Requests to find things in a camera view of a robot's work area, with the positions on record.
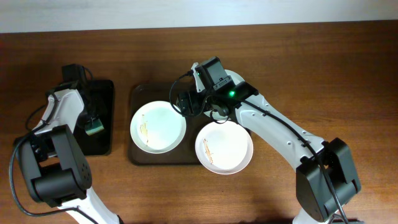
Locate white plate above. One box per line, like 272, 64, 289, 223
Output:
195, 121, 254, 175
129, 101, 187, 154

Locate green and yellow sponge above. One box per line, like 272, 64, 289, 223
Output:
84, 118, 104, 136

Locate pale blue plate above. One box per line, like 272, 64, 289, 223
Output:
204, 70, 244, 122

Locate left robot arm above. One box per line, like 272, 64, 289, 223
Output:
8, 64, 122, 223

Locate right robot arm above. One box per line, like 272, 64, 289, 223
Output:
172, 57, 361, 223

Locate black rectangular sponge tray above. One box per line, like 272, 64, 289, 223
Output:
73, 80, 114, 156

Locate dark brown serving tray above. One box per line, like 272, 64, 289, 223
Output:
127, 83, 212, 166

